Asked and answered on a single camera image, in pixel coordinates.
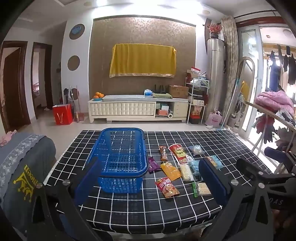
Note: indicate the white tape roll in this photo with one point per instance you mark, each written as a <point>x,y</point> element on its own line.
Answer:
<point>170,115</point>

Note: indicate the clothes drying rack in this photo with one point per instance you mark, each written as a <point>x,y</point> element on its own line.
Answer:
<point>261,109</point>

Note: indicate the bunch of oranges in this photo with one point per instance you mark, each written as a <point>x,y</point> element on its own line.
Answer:
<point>99,95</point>

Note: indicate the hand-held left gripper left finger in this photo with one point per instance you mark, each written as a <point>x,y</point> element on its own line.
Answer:
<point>88,178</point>

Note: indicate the orange box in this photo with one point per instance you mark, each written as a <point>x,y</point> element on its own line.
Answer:
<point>163,112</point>

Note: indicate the folded green cloth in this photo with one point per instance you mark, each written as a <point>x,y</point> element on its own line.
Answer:
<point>161,95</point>

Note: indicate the blue tissue box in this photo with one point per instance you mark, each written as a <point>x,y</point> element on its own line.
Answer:
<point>148,92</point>

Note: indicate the hanging dark clothes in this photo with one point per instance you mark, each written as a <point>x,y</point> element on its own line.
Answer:
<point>285,67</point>

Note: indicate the broom with dustpan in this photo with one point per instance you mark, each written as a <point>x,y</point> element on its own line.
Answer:
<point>78,115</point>

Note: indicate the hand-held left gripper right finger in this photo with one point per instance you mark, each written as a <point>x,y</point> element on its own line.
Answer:
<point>212,180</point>

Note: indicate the brown cardboard box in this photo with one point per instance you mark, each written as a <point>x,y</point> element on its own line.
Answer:
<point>178,91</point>

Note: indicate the beige curtain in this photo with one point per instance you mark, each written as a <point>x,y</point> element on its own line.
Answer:
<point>231,58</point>

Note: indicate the black white-grid tablecloth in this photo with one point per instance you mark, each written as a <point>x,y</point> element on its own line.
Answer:
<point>143,208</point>

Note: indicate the dark wooden doorway frame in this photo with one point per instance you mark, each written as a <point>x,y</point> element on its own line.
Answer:
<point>49,76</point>

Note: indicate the vase with red flowers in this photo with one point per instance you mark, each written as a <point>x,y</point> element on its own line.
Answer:
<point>214,29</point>

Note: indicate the standing silver air conditioner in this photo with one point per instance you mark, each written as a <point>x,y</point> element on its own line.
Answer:
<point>216,76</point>

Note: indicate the purple snack packet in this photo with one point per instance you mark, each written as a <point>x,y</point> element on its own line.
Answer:
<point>152,165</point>

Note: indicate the blue plate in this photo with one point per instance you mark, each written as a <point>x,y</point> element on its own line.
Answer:
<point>97,99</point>

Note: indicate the green-edged cracker packet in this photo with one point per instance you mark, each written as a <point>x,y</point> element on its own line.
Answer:
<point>203,188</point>

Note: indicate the light blue snack packet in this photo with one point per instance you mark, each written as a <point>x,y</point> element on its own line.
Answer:
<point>194,169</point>

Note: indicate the orange snack pouch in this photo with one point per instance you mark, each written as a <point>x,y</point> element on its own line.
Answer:
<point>171,172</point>

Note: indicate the pink shopping bag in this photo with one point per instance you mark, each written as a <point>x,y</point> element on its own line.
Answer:
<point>214,119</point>

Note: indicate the orange twisted snack packet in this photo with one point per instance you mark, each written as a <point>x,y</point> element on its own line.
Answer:
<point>163,154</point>

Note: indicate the blue plastic basket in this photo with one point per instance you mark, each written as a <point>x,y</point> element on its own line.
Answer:
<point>124,172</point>

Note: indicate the dark wooden door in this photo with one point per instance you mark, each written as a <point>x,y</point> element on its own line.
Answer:
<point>13,88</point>

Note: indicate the red gift bag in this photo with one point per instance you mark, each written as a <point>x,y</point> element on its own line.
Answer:
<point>63,114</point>

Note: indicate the plain round wall decor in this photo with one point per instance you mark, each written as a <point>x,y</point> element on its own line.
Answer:
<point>73,62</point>

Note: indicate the pink cloth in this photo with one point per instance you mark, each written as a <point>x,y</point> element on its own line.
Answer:
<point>7,138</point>

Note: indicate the white metal shelf rack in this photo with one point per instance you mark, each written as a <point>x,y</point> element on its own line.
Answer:
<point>190,102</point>

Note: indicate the cream cracker packet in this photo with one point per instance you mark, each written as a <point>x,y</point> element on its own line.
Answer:
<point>186,172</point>

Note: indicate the small clear snack packet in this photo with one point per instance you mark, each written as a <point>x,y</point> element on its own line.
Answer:
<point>196,150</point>

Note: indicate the white tv cabinet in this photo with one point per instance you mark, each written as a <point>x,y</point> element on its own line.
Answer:
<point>120,109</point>

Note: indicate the pink quilt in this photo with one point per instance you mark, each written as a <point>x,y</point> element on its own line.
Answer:
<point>275,99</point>

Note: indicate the black router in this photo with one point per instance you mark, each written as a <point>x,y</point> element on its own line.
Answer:
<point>160,90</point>

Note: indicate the round wall decor blue centre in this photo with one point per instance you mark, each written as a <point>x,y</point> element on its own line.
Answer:
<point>77,31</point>

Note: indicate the blue orange snack packet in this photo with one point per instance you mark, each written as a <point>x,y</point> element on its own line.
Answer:
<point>217,162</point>

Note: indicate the red snack pouch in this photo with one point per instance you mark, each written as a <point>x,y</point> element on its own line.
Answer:
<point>167,188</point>

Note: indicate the red yellow white-edged snack packet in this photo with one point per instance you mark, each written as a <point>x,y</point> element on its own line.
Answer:
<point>179,153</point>

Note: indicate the yellow cloth over television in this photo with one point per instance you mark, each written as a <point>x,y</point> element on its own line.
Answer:
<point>143,60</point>

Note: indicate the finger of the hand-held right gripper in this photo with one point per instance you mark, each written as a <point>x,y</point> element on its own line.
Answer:
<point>249,166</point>
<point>277,154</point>

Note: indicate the grey sofa cover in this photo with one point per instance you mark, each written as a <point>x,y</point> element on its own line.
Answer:
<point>20,162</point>

